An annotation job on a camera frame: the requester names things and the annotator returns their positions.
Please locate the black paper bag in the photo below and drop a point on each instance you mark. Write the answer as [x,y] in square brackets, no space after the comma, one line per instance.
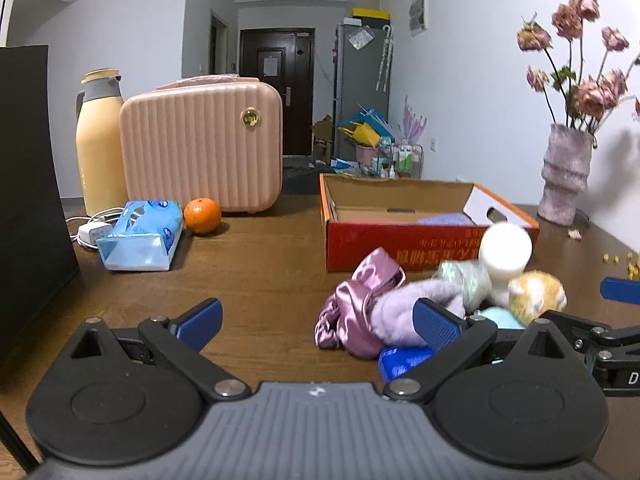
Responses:
[30,185]

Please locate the pink ribbed vanity case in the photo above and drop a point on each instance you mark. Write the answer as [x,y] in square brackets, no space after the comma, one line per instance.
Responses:
[200,150]

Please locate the scattered yellow crumbs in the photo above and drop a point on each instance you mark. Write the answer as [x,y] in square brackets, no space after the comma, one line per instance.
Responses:
[632,270]

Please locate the bunch of dried pink roses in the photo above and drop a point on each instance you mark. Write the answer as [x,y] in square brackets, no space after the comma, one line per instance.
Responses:
[592,97]

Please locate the purple textured vase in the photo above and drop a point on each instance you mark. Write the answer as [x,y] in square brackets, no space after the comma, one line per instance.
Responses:
[565,175]

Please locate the yellow and black box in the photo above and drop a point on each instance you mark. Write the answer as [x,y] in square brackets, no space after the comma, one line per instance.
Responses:
[370,14]

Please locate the red cardboard box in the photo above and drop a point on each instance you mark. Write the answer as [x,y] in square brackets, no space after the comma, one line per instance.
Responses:
[380,245]

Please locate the pink bucket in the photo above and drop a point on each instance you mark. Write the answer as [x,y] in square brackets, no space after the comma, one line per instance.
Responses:
[367,155]

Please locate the yellow plush hamster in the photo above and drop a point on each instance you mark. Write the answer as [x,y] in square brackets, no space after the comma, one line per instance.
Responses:
[535,292]

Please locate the blue and yellow bags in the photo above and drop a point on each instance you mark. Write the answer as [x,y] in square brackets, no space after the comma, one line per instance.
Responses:
[365,127]

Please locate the orange fruit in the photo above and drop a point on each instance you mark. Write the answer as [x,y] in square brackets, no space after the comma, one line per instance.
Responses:
[202,216]

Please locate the purple wall decoration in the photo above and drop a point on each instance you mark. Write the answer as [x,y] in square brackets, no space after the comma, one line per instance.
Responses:
[415,122]

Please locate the dark wooden door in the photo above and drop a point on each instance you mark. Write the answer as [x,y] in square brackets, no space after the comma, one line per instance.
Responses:
[275,110]

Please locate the grey refrigerator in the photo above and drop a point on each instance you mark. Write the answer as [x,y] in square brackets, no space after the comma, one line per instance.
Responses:
[360,85]

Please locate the white wall panel box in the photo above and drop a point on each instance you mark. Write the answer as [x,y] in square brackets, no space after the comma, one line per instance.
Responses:
[419,12]

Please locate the brown cardboard carton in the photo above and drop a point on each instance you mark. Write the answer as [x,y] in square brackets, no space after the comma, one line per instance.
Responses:
[322,135]

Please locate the white round bottle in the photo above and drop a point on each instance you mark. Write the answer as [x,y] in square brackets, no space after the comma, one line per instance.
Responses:
[505,252]

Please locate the side door frame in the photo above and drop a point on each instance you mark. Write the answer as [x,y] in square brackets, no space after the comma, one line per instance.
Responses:
[218,45]

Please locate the iridescent glittery soft pouch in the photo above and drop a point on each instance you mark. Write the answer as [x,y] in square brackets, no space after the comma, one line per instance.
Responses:
[465,277]

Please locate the fallen pink petal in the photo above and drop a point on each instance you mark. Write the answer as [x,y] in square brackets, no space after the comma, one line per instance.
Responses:
[575,234]

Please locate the white paper sheet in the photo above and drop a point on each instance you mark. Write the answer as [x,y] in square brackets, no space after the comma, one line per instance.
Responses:
[270,66]

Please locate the lavender glittery cloth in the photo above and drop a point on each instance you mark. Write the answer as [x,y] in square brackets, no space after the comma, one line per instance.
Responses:
[445,220]

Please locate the blue tissue pack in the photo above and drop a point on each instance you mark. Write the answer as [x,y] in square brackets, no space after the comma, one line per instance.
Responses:
[145,230]

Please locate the purple satin scrunchie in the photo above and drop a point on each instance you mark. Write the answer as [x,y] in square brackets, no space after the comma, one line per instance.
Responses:
[350,310]

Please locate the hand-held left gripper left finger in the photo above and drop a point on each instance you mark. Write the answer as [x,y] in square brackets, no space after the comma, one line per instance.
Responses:
[202,320]

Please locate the yellow thermos bottle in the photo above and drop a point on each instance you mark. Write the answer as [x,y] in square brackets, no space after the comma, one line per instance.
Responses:
[100,150]

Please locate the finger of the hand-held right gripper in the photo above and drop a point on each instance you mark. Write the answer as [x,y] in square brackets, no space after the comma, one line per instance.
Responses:
[620,290]
[595,337]

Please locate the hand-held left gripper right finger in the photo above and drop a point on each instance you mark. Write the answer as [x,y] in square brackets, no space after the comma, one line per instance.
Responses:
[435,325]

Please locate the small blue tissue packet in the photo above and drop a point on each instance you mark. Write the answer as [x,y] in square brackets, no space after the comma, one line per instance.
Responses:
[400,362]

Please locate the lavender fuzzy sock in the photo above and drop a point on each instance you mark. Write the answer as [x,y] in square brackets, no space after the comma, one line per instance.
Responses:
[400,315]

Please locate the clear plastic bag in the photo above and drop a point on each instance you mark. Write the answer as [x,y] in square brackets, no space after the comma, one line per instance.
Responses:
[361,38]

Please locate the clear folded umbrella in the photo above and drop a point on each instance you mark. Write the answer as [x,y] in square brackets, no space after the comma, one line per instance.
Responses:
[385,60]

